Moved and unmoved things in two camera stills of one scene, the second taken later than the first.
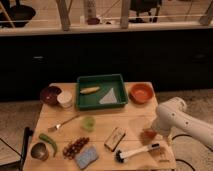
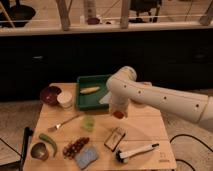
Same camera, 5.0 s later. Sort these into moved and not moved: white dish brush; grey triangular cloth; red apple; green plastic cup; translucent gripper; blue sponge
Moved: red apple; translucent gripper
Not moved: white dish brush; grey triangular cloth; blue sponge; green plastic cup
